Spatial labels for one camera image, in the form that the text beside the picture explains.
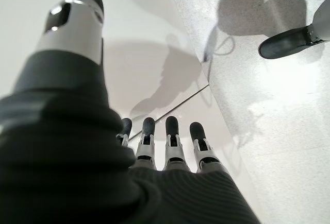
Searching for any narrow white cabinet door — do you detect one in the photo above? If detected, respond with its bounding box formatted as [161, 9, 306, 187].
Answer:
[0, 0, 210, 140]

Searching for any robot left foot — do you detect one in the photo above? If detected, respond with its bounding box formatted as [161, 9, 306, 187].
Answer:
[258, 25, 330, 60]

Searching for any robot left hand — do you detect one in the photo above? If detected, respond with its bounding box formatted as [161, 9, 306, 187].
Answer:
[0, 0, 261, 224]

